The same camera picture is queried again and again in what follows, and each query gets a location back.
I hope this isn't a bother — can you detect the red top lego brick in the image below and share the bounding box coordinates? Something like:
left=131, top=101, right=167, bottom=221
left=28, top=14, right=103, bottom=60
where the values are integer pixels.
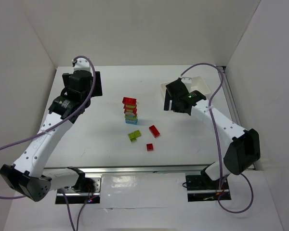
left=122, top=97, right=137, bottom=105

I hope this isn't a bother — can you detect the red flower oval lego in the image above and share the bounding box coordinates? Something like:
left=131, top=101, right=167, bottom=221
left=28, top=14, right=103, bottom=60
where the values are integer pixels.
left=124, top=108, right=137, bottom=116

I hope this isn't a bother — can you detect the small red lego brick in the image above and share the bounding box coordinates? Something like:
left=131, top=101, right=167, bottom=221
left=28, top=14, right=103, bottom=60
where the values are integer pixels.
left=146, top=143, right=154, bottom=152

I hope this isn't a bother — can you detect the white divided sorting tray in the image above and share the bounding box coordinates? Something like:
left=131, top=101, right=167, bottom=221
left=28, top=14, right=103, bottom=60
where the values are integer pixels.
left=160, top=76, right=210, bottom=99

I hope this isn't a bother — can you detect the green long lego brick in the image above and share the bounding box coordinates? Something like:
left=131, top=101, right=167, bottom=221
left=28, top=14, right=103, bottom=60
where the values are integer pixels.
left=125, top=115, right=138, bottom=120

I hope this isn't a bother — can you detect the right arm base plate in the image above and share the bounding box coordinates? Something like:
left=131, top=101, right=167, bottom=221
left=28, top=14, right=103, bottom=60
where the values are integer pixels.
left=182, top=175, right=231, bottom=202

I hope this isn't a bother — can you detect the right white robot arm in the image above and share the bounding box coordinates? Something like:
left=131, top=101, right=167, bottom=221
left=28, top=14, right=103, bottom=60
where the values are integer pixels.
left=164, top=78, right=261, bottom=182

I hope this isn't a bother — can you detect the long red lego brick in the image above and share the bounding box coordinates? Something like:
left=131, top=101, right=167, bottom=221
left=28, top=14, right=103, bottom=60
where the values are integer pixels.
left=149, top=125, right=160, bottom=138

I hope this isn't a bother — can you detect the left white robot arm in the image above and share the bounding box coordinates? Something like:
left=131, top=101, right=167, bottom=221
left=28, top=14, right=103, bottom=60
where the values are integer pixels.
left=0, top=56, right=102, bottom=202

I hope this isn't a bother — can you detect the aluminium side rail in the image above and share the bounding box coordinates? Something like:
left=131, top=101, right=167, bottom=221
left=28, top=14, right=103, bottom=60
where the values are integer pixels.
left=217, top=66, right=260, bottom=175

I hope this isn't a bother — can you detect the aluminium front rail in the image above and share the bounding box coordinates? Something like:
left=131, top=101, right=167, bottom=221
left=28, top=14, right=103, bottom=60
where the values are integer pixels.
left=28, top=164, right=256, bottom=176

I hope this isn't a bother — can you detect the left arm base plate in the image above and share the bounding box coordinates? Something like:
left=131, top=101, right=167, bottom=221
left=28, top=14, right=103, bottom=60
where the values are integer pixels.
left=55, top=174, right=102, bottom=205

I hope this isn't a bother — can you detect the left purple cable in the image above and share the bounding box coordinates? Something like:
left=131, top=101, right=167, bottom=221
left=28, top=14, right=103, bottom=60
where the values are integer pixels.
left=0, top=57, right=97, bottom=231

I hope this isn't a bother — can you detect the green square lego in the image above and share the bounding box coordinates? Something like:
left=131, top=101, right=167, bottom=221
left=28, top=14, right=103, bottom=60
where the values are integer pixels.
left=128, top=133, right=137, bottom=142
left=133, top=130, right=141, bottom=138

